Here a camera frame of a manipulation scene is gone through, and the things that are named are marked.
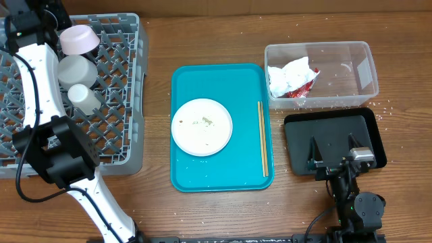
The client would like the large white plate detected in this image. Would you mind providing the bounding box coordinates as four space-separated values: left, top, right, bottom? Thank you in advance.
171 99 234 157

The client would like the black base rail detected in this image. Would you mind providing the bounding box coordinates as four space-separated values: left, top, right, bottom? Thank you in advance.
86 234 386 243

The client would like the teal plastic tray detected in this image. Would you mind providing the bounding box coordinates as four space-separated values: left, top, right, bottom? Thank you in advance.
170 63 274 192

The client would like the clear plastic bin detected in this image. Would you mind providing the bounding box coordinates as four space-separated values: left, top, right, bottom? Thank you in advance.
264 41 379 109

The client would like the red snack wrapper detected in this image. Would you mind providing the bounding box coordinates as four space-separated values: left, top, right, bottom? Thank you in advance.
287 77 317 98

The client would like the white paper cup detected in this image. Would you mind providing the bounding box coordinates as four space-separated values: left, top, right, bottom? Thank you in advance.
67 84 101 115

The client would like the white napkin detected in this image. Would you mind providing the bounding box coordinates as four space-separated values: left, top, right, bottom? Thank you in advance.
267 57 320 99

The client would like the grey bowl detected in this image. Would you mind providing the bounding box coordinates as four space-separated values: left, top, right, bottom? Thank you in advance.
57 55 98 90

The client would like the wooden chopstick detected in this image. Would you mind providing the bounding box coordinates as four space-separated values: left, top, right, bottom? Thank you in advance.
257 101 267 177
259 101 269 177

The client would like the black tray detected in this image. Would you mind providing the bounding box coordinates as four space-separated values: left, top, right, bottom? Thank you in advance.
283 107 387 176

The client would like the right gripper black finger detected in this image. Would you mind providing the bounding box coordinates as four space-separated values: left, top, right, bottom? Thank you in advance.
308 136 323 163
348 133 363 151

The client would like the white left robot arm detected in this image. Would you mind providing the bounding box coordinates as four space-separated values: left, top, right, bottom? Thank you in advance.
2 1 146 242

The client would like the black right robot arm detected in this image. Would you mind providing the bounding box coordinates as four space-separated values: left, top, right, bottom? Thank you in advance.
303 134 386 243

